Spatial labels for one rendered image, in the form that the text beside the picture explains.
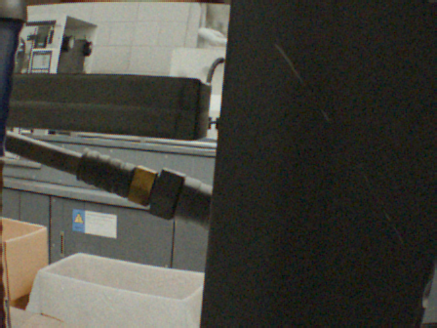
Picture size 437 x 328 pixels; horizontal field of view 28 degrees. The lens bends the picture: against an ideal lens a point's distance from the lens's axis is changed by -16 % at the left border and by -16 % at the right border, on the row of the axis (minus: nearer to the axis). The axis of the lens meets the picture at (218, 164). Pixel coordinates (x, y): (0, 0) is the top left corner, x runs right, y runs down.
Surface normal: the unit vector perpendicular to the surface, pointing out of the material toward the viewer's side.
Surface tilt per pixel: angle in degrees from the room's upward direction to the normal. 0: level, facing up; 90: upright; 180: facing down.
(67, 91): 90
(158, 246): 90
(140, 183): 61
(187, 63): 90
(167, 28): 90
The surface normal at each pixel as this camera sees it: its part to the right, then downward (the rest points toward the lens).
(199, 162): -0.11, 0.04
